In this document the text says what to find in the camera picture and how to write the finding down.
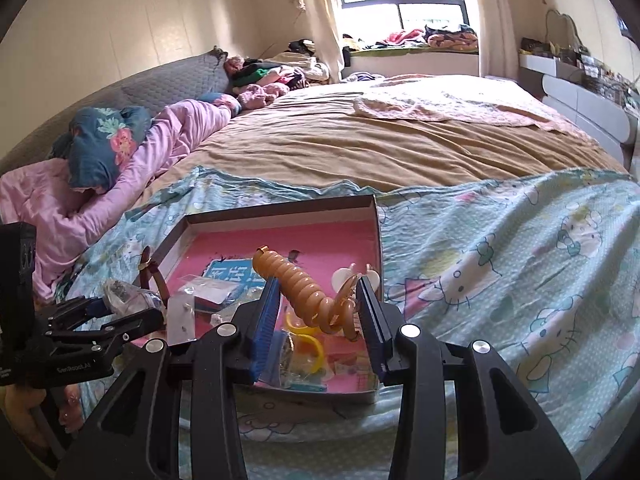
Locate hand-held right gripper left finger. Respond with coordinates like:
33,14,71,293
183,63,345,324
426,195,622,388
55,277,281,480

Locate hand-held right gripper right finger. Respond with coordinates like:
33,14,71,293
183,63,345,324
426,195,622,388
356,275,583,480

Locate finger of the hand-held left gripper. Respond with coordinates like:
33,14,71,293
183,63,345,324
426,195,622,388
44,296,110,333
75,307,167,357

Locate crinkled clear plastic bag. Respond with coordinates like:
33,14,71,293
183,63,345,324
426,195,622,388
102,279,167,318

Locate clear bag with white card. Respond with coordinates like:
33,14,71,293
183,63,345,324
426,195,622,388
177,272,267,328

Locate small clear earring bag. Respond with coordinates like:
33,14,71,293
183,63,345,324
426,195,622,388
167,292,197,347

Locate orange spiral hair tie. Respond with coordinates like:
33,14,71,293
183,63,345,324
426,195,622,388
252,246,362,342

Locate cream flower hair claw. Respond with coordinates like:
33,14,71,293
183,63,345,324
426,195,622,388
332,261,382,311

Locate shallow cardboard box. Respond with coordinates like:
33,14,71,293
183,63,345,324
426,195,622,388
150,194,387,406

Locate person's left hand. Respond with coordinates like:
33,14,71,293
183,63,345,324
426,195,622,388
0,385,85,466

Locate cartoon cat printed bedsheet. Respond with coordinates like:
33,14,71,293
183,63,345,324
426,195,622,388
55,167,640,480

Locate blue floral pillow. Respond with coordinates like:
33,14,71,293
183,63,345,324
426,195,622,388
50,105,154,190

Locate grey bed headboard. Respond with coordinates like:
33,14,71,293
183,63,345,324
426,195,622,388
0,57,211,177

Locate tan blanket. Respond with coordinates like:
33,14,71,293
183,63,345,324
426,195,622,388
145,105,630,202

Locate pink quilt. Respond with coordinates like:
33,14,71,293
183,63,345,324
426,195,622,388
0,99,235,302

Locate pink lace blanket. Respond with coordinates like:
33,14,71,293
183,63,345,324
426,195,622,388
352,75,587,135

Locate pile of clothes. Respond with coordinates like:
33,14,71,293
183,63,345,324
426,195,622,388
224,37,332,111

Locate grey quilted pillow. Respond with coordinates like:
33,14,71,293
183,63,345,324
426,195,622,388
120,49,235,117

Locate white window seat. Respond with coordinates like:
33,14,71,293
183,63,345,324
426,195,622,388
344,49,482,82

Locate clothes on window seat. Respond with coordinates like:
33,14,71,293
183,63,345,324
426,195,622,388
342,24,480,54

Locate white rounded dresser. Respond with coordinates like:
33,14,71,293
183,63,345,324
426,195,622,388
517,52,640,162

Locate cream curtain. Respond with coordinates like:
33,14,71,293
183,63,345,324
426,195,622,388
290,0,352,82

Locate clutter on dresser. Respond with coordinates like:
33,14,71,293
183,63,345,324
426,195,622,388
520,35,640,107

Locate yellow bracelet in plastic bag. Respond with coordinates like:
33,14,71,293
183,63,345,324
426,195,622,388
270,310,337,391

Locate brown strap wristwatch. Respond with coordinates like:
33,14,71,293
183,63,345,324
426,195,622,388
139,246,172,306

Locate wavy frame mirror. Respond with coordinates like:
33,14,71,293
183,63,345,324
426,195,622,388
544,7,585,52

